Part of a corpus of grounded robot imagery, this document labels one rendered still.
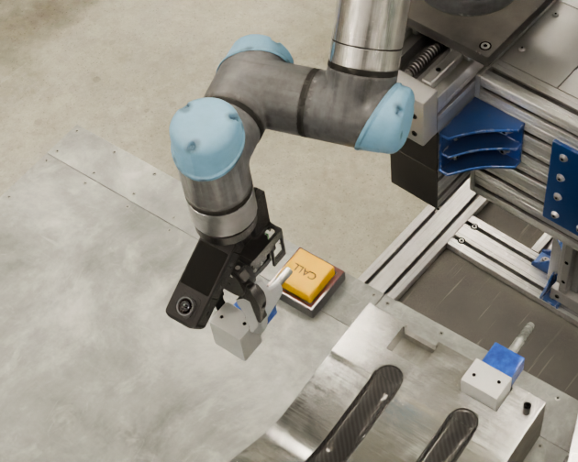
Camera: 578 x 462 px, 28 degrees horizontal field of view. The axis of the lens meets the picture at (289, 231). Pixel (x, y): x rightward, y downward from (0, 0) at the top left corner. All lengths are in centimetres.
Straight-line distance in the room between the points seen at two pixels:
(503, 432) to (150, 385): 48
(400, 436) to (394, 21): 52
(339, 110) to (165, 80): 189
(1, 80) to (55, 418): 173
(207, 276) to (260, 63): 25
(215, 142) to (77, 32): 213
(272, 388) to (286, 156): 135
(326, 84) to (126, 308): 58
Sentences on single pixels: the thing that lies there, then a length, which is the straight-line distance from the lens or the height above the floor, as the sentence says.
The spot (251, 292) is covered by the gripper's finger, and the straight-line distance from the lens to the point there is 133.
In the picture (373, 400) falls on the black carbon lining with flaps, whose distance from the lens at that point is 145.
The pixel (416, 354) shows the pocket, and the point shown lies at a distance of 150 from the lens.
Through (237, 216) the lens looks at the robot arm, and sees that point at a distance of 124.
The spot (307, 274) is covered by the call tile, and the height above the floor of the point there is 84.
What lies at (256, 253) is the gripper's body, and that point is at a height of 109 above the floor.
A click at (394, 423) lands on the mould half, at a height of 89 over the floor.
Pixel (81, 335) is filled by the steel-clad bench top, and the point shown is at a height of 80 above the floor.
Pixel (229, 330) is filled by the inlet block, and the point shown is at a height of 96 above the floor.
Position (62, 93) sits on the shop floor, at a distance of 311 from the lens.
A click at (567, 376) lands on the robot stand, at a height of 21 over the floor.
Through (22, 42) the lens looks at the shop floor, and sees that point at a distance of 329.
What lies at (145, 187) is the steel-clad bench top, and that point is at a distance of 179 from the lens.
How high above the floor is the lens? 216
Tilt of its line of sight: 53 degrees down
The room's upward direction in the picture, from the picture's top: 9 degrees counter-clockwise
